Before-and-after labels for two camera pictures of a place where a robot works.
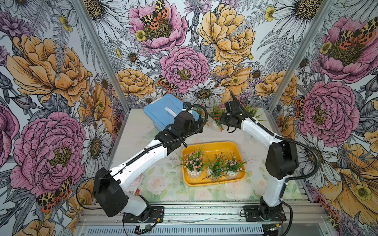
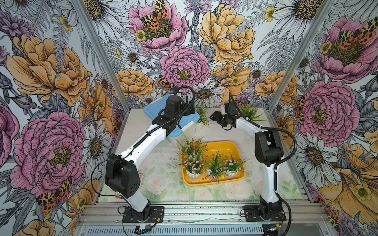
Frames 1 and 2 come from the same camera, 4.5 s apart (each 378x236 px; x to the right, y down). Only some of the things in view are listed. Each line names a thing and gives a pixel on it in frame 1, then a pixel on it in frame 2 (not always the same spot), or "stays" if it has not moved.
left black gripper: x=195 y=124 → x=187 y=112
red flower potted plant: x=213 y=121 → x=194 y=145
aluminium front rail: x=301 y=214 stays
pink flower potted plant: x=233 y=166 stays
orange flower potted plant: x=216 y=169 stays
